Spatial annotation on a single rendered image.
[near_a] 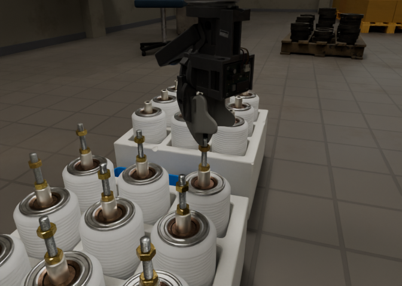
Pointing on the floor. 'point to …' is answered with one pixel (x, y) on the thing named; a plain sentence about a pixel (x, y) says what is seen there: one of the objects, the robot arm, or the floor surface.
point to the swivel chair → (161, 14)
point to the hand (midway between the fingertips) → (201, 135)
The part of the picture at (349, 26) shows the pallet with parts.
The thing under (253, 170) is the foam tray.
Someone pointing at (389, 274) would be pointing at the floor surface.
